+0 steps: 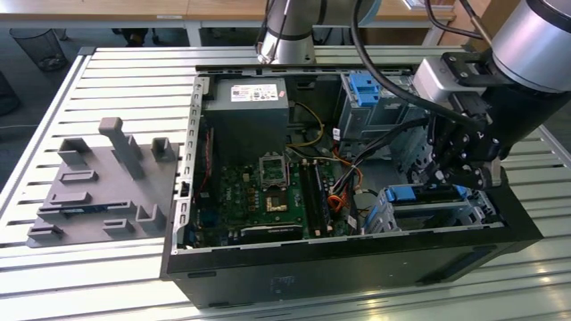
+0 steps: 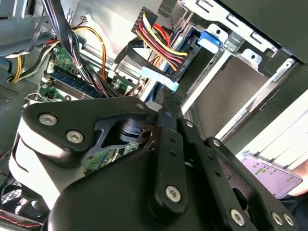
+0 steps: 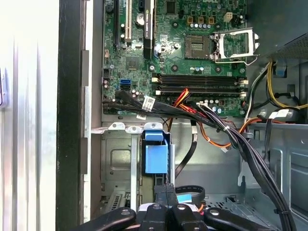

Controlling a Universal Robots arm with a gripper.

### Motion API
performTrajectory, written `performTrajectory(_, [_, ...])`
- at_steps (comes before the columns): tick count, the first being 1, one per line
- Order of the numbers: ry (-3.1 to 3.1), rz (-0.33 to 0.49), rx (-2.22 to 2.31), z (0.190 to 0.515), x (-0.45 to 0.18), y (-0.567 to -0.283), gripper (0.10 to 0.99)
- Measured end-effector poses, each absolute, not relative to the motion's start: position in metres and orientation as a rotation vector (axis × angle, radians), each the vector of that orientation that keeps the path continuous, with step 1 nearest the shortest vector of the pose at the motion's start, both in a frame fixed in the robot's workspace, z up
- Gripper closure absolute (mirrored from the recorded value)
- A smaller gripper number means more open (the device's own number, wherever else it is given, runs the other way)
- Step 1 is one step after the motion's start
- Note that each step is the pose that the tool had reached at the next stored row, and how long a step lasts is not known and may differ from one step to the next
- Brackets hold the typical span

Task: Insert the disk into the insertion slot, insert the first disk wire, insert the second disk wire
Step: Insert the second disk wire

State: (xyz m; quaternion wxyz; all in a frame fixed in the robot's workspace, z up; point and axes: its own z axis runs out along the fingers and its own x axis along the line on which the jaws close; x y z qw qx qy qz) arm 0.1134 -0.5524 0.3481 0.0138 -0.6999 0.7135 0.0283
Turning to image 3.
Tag black graphics card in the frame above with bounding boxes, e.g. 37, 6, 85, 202
142, 0, 156, 61

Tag black square chipset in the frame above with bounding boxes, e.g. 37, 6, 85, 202
127, 57, 140, 70

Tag CPU socket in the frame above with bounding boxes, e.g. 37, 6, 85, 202
184, 34, 211, 60

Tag black PC case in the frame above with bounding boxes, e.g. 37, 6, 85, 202
56, 0, 308, 231

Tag metal locking lever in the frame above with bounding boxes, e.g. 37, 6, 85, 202
213, 54, 261, 65

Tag black wire with blue tag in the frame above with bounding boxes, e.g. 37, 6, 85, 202
154, 184, 205, 207

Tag black expansion slot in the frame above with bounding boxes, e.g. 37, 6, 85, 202
113, 0, 121, 48

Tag orange red wire bundle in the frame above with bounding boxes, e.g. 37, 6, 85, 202
172, 88, 210, 120

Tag green motherboard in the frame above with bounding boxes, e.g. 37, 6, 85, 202
102, 0, 250, 118

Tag metal disk bay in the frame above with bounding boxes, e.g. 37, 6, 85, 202
101, 122, 178, 212

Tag black wire with white tag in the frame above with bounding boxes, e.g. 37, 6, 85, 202
263, 109, 300, 167

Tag metal socket cover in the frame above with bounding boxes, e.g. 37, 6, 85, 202
210, 27, 260, 60

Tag black flat wire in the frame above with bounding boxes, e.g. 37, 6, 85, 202
174, 119, 199, 180

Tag grey power supply unit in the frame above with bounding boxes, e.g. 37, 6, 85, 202
246, 0, 308, 58

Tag thin orange wire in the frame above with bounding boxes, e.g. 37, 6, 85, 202
198, 120, 233, 151

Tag black RAM slot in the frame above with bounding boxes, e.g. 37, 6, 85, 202
152, 73, 248, 87
155, 86, 248, 97

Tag hard disk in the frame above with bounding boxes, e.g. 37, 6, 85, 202
141, 129, 177, 210

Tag yellow wires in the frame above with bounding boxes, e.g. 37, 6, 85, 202
266, 61, 308, 110

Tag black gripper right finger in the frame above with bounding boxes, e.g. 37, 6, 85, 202
171, 204, 272, 231

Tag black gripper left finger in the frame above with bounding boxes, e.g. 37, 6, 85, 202
72, 203, 169, 231

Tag white expansion slot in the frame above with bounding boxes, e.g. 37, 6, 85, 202
124, 0, 132, 46

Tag silver metal drive cage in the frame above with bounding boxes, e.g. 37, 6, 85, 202
238, 122, 308, 231

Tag blue SATA port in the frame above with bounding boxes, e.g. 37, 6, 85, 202
119, 79, 132, 91

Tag black wire bundle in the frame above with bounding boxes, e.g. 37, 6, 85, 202
102, 90, 298, 231

